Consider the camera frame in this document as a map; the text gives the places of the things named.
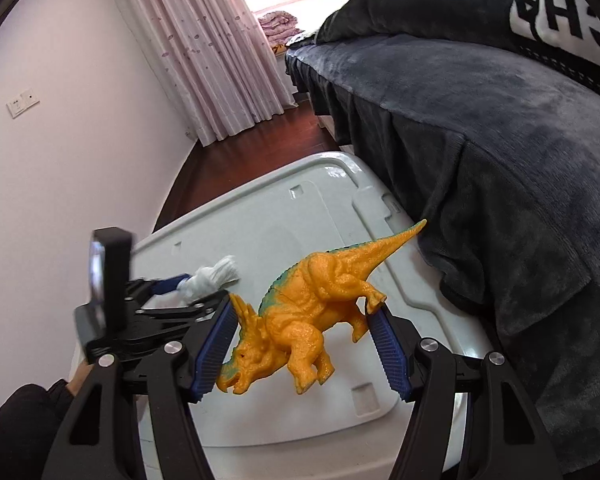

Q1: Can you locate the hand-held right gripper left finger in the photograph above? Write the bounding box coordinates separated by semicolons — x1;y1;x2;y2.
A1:
40;296;238;480

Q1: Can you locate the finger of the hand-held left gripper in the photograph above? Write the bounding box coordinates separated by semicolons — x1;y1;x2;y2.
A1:
125;272;193;306
125;296;229;358

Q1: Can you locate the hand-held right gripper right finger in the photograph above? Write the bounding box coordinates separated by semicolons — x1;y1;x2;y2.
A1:
366;307;563;480

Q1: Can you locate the white tissue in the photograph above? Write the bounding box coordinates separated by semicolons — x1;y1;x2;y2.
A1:
177;255;241;306

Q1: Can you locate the orange dinosaur toy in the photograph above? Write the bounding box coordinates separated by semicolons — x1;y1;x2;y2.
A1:
216;218;428;396

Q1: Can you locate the person's left forearm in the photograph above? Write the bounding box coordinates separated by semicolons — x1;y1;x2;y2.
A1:
0;380;81;480

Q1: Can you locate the person's left hand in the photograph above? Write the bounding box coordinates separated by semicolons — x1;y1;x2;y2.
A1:
67;361;95;396

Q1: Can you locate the white plastic storage box lid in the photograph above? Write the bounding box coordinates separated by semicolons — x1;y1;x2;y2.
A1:
70;151;496;480

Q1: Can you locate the dark fleece bed blanket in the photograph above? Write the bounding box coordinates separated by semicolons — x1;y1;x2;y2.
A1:
285;35;600;473

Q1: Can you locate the pink patterned curtain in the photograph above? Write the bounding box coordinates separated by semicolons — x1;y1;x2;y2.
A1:
115;0;301;148

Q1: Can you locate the folded pink quilt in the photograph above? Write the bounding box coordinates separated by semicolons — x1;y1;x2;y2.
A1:
257;9;301;53

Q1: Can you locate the dark pillow with white letters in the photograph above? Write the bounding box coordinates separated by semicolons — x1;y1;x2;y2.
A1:
316;0;600;106

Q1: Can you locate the white wall socket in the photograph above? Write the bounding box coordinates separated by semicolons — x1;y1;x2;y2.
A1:
6;89;41;119

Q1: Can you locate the white bed frame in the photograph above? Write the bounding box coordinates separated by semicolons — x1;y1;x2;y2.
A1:
317;112;356;153

